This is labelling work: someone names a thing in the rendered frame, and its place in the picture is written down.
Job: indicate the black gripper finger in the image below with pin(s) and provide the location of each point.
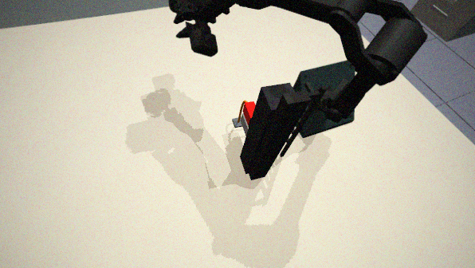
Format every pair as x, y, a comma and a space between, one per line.
186, 31
177, 20

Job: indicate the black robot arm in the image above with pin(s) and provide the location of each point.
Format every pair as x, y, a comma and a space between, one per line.
380, 63

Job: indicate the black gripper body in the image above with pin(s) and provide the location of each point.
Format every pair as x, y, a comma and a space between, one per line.
202, 41

